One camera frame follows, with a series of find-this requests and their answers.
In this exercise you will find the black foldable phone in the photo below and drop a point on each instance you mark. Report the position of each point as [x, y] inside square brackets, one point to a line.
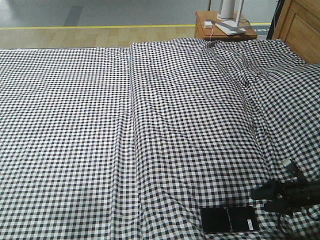
[229, 219]

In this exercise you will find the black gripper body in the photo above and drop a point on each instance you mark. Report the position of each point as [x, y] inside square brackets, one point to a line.
[300, 193]

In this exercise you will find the wooden headboard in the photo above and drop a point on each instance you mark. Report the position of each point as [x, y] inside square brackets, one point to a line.
[299, 27]

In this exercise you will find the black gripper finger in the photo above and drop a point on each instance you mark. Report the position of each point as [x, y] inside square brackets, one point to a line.
[278, 206]
[269, 191]

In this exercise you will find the white charger adapter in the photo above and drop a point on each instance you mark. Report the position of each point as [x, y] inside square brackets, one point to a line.
[207, 24]

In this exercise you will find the white cylindrical speaker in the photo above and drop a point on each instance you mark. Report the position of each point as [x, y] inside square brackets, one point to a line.
[226, 10]

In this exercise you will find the black white checkered bedsheet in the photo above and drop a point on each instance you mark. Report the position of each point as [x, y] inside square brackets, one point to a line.
[131, 143]

